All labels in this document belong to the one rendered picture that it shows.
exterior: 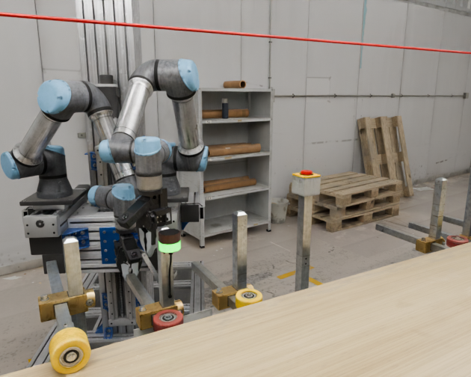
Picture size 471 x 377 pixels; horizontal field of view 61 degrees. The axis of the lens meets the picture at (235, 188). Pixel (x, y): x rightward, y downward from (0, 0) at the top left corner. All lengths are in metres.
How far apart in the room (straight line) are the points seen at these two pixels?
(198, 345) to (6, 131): 2.96
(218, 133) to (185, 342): 3.50
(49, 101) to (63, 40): 2.27
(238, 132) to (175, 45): 1.16
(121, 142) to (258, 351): 0.74
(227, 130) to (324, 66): 1.66
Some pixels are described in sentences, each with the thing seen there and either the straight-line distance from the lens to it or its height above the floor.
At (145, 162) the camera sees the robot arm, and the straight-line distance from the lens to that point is 1.16.
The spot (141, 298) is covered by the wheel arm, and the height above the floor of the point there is 0.86.
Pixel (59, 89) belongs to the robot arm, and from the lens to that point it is 1.53.
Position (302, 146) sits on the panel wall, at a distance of 5.20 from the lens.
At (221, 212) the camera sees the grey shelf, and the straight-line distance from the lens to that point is 4.55.
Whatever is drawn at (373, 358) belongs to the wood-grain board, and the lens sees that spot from 1.03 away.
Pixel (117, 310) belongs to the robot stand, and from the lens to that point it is 2.21.
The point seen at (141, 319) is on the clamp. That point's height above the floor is 0.86.
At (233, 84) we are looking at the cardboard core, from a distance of 4.15.
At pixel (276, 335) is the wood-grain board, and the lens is 1.06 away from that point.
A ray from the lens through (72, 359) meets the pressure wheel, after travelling 0.98.
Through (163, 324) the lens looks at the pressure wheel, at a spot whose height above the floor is 0.91.
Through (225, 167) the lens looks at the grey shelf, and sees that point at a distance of 4.46.
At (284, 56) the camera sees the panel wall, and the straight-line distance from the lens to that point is 4.94.
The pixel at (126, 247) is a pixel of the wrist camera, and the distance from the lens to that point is 1.41.
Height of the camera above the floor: 1.48
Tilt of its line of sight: 13 degrees down
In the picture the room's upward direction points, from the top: straight up
